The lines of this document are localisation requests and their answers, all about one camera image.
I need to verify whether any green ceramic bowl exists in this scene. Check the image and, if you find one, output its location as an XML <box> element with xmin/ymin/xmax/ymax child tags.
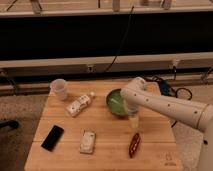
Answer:
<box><xmin>106</xmin><ymin>89</ymin><xmax>127</xmax><ymax>118</ymax></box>

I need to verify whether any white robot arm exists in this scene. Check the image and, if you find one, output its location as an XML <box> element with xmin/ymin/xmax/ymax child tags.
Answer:
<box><xmin>121</xmin><ymin>77</ymin><xmax>213</xmax><ymax>171</ymax></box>

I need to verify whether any red snack bar wrapper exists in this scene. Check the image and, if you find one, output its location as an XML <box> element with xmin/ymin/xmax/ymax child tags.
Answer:
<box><xmin>129</xmin><ymin>133</ymin><xmax>141</xmax><ymax>158</ymax></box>

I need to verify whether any white wrapped packet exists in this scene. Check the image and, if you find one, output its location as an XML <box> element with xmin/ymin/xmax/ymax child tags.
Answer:
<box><xmin>80</xmin><ymin>130</ymin><xmax>96</xmax><ymax>154</ymax></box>

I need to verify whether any small white labelled bottle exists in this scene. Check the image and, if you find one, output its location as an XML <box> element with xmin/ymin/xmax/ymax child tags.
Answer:
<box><xmin>66</xmin><ymin>92</ymin><xmax>95</xmax><ymax>117</ymax></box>

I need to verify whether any clear plastic cup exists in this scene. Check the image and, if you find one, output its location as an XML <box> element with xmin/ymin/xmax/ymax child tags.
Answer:
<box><xmin>50</xmin><ymin>79</ymin><xmax>68</xmax><ymax>100</ymax></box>

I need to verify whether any black smartphone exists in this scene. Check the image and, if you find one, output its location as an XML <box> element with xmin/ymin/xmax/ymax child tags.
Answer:
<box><xmin>41</xmin><ymin>125</ymin><xmax>64</xmax><ymax>151</ymax></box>

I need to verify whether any black chair base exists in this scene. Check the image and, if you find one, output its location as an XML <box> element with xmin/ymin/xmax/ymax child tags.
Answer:
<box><xmin>0</xmin><ymin>120</ymin><xmax>19</xmax><ymax>129</ymax></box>

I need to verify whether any black hanging cable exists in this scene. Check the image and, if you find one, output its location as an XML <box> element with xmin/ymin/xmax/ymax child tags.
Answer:
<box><xmin>103</xmin><ymin>5</ymin><xmax>135</xmax><ymax>73</ymax></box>

